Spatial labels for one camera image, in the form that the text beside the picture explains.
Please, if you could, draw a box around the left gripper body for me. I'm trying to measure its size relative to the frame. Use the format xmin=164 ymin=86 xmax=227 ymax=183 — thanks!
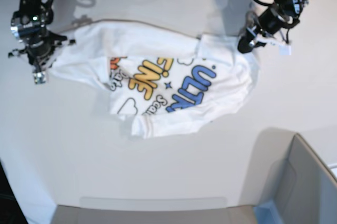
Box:
xmin=243 ymin=12 xmax=286 ymax=46

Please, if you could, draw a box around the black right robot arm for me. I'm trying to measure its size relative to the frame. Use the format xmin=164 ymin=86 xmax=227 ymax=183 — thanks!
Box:
xmin=8 ymin=0 xmax=68 ymax=76

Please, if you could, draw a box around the white printed t-shirt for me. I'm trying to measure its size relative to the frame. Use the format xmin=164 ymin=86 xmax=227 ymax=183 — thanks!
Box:
xmin=49 ymin=21 xmax=259 ymax=138

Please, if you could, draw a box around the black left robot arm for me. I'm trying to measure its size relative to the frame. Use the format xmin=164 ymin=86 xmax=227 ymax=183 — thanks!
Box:
xmin=237 ymin=0 xmax=309 ymax=55

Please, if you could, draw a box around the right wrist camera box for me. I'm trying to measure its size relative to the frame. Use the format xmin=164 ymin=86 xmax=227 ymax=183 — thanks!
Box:
xmin=33 ymin=71 xmax=47 ymax=85

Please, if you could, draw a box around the grey storage bin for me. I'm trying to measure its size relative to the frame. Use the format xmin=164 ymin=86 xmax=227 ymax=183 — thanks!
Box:
xmin=252 ymin=133 xmax=337 ymax=224

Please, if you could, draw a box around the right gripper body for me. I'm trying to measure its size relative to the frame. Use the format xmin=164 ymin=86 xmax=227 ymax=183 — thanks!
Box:
xmin=8 ymin=31 xmax=75 ymax=73

